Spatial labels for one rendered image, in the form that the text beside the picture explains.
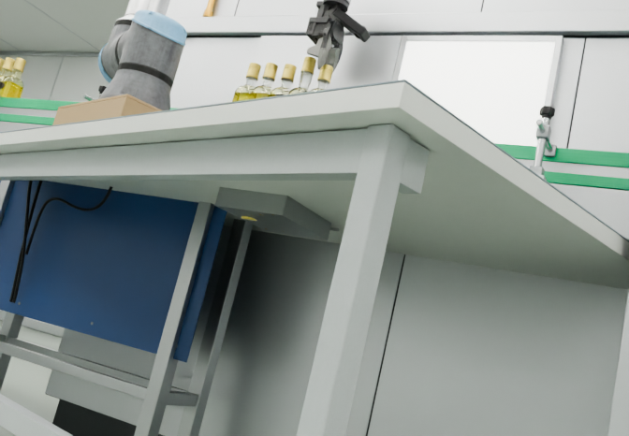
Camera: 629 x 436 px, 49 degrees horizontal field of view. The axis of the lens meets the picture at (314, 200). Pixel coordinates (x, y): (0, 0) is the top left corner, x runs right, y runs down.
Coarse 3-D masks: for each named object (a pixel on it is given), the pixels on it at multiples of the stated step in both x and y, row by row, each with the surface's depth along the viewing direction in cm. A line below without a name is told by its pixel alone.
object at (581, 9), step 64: (192, 0) 238; (256, 0) 225; (320, 0) 214; (384, 0) 204; (448, 0) 194; (512, 0) 186; (576, 0) 178; (192, 64) 230; (576, 64) 173; (576, 128) 169
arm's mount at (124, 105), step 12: (120, 96) 128; (132, 96) 128; (60, 108) 146; (72, 108) 142; (84, 108) 138; (96, 108) 134; (108, 108) 130; (120, 108) 127; (132, 108) 128; (144, 108) 129; (156, 108) 131; (60, 120) 144; (72, 120) 140; (84, 120) 136
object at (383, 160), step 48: (144, 144) 125; (192, 144) 114; (240, 144) 105; (288, 144) 97; (336, 144) 90; (384, 144) 84; (384, 192) 83; (384, 240) 83; (336, 288) 82; (336, 336) 80; (336, 384) 78; (48, 432) 117; (336, 432) 78
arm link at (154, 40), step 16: (144, 16) 142; (160, 16) 142; (128, 32) 144; (144, 32) 141; (160, 32) 141; (176, 32) 144; (128, 48) 141; (144, 48) 140; (160, 48) 141; (176, 48) 144; (144, 64) 140; (160, 64) 141; (176, 64) 145
